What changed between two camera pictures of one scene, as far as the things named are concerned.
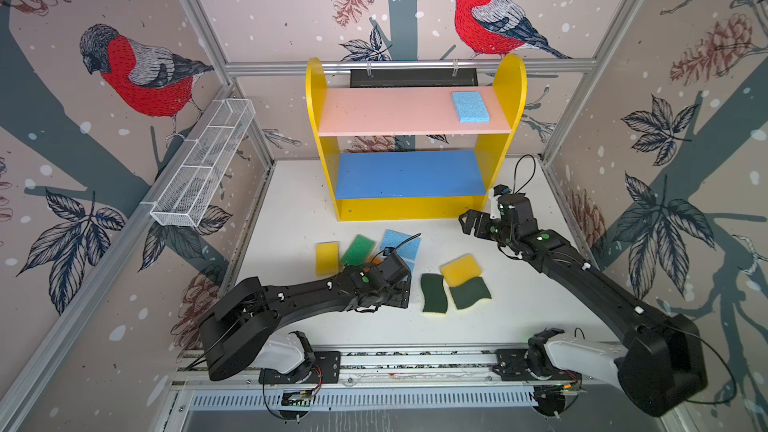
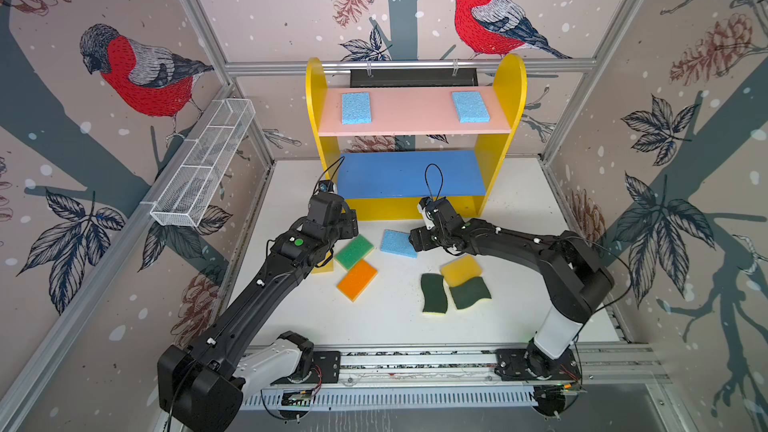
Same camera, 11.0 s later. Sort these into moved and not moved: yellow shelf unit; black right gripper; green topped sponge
Moved: black right gripper
Not moved: yellow shelf unit; green topped sponge
